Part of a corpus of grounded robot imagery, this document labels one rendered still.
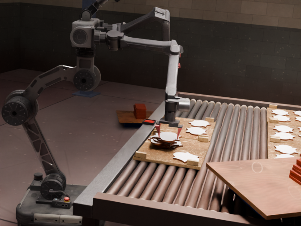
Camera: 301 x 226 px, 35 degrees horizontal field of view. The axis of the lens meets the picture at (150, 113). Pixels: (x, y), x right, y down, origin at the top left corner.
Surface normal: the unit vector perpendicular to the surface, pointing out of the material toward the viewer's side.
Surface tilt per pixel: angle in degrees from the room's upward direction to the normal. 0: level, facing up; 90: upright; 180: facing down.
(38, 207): 0
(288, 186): 0
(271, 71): 90
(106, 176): 0
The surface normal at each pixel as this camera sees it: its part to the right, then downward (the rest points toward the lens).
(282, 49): -0.34, 0.23
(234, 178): 0.07, -0.96
